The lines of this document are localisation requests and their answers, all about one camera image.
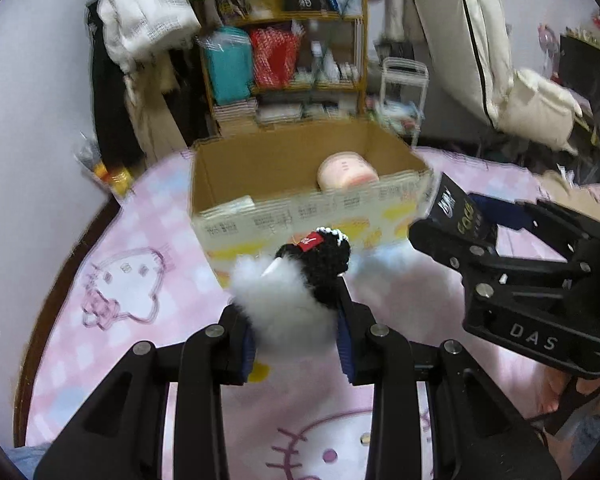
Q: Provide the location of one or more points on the red patterned bag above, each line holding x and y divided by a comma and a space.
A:
274, 56

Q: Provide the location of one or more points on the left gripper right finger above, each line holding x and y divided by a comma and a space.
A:
476, 432

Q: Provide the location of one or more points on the white rolling cart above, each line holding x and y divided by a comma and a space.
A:
402, 97

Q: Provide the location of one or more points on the pink face plush cup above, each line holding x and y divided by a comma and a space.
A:
345, 170

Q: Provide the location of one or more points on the beige coat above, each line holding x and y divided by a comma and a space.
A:
154, 126

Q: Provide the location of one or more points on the black Face tissue pack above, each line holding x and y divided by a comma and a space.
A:
452, 210

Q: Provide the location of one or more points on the stack of books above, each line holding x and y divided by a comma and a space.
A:
249, 116

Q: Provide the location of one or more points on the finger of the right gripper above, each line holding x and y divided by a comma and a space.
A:
568, 232
465, 245

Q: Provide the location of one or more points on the wooden bookshelf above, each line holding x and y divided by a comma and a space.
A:
332, 62

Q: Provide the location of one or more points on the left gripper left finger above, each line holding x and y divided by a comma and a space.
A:
118, 431

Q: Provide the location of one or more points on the black and white fluffy plush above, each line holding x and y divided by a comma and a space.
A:
291, 299

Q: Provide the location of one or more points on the printed cardboard box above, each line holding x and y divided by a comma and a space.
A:
255, 192

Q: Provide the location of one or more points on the teal bag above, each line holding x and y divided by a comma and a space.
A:
228, 54

